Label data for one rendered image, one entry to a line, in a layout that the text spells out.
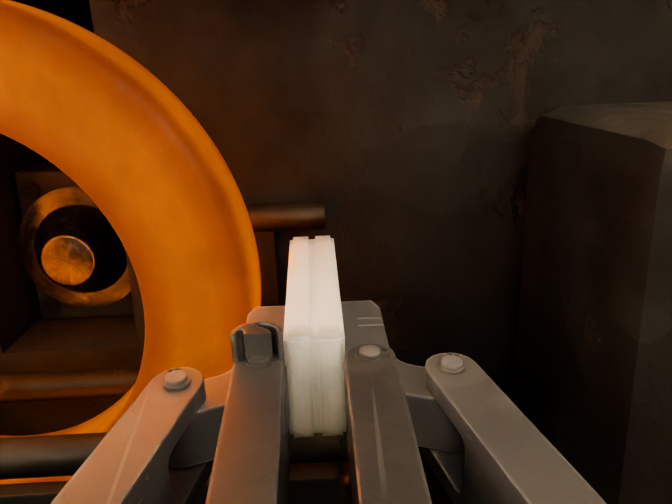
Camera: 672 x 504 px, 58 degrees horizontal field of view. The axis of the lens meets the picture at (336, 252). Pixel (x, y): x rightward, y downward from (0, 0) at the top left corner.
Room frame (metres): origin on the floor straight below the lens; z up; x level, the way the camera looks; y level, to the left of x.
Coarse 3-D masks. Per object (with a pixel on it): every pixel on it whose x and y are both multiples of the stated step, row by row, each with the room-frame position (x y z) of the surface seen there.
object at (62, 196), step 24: (48, 168) 0.29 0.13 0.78; (24, 192) 0.28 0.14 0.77; (48, 192) 0.28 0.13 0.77; (72, 192) 0.28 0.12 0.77; (24, 216) 0.28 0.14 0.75; (24, 240) 0.28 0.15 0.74; (24, 264) 0.28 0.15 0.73; (48, 288) 0.28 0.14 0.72; (120, 288) 0.28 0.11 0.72; (48, 312) 0.28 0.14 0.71; (72, 312) 0.28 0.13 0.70; (96, 312) 0.28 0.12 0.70; (120, 312) 0.28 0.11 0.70
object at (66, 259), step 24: (48, 216) 0.27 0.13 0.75; (72, 216) 0.27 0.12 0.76; (96, 216) 0.27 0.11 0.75; (48, 240) 0.26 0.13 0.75; (72, 240) 0.26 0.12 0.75; (96, 240) 0.26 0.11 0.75; (120, 240) 0.27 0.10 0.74; (48, 264) 0.26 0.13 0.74; (72, 264) 0.26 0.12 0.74; (96, 264) 0.26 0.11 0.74; (120, 264) 0.27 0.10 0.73; (72, 288) 0.26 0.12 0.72; (96, 288) 0.27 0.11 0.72
